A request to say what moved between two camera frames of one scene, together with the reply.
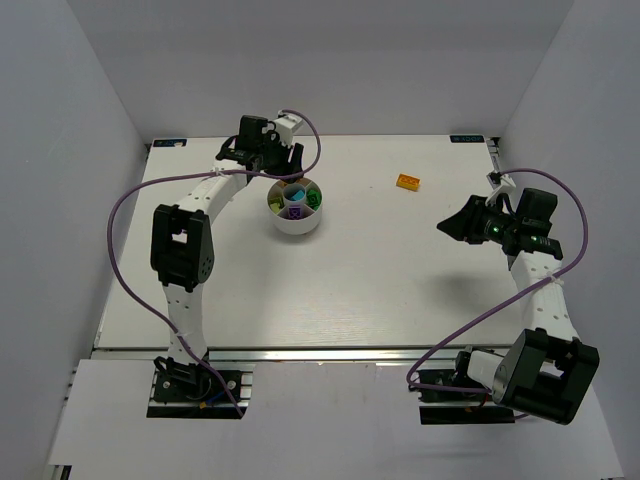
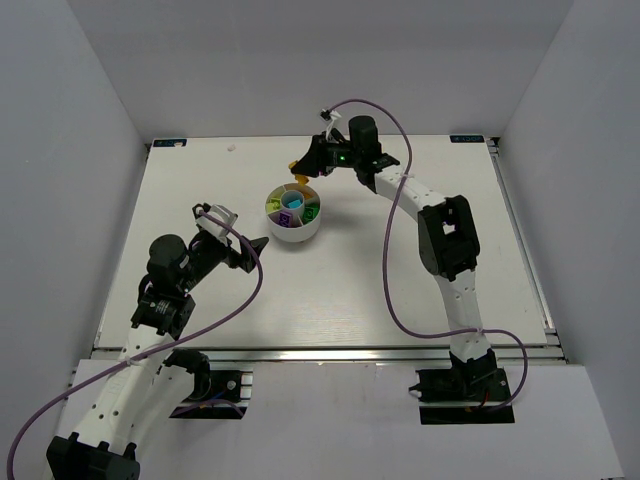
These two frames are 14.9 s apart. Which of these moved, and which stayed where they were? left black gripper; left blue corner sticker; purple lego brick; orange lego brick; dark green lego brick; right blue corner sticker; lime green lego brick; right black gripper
Moved: purple lego brick; dark green lego brick; right black gripper; lime green lego brick; orange lego brick; left black gripper
Stayed: right blue corner sticker; left blue corner sticker
